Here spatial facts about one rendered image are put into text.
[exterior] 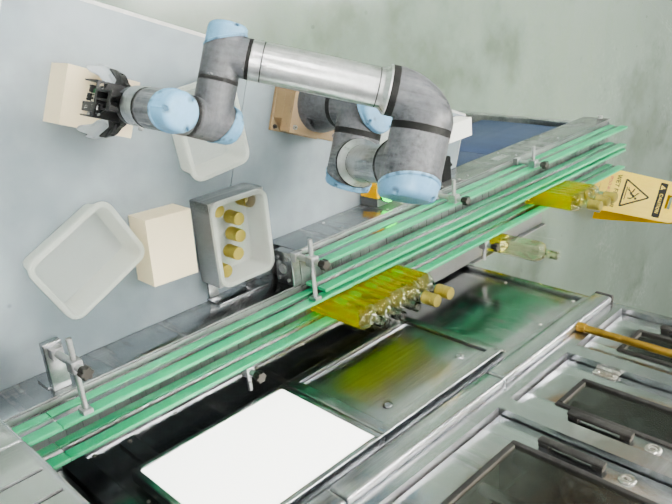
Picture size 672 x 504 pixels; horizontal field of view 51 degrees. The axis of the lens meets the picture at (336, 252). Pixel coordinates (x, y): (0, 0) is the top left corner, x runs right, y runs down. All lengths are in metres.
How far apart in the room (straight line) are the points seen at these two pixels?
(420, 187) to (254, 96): 0.69
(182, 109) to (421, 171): 0.44
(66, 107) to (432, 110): 0.72
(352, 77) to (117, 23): 0.57
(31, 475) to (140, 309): 0.76
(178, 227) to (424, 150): 0.65
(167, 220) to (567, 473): 1.02
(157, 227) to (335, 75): 0.58
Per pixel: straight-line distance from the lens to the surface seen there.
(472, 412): 1.72
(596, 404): 1.82
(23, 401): 1.62
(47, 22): 1.60
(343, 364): 1.88
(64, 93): 1.53
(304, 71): 1.34
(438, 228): 2.23
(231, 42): 1.35
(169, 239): 1.69
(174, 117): 1.26
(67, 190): 1.63
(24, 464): 1.12
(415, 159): 1.32
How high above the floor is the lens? 2.22
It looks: 43 degrees down
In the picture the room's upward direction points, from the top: 106 degrees clockwise
